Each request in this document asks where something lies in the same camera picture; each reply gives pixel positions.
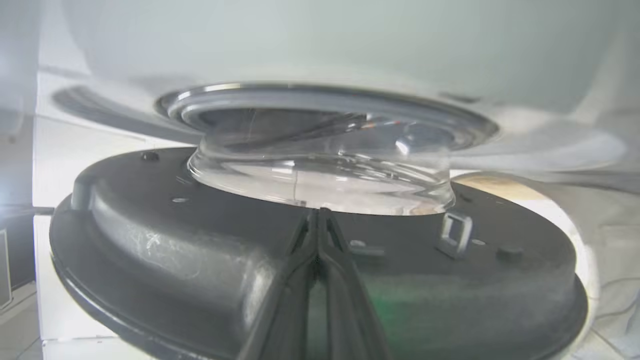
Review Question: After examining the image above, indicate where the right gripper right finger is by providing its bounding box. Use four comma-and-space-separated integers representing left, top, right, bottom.
319, 208, 392, 360

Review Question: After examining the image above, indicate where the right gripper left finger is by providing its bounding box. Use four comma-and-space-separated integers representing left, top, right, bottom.
239, 209, 320, 360

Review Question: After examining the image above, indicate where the round washing machine door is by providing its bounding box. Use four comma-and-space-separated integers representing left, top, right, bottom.
49, 82, 590, 360

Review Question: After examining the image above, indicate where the white front-load washing machine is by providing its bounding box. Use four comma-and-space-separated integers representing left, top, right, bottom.
32, 0, 640, 360

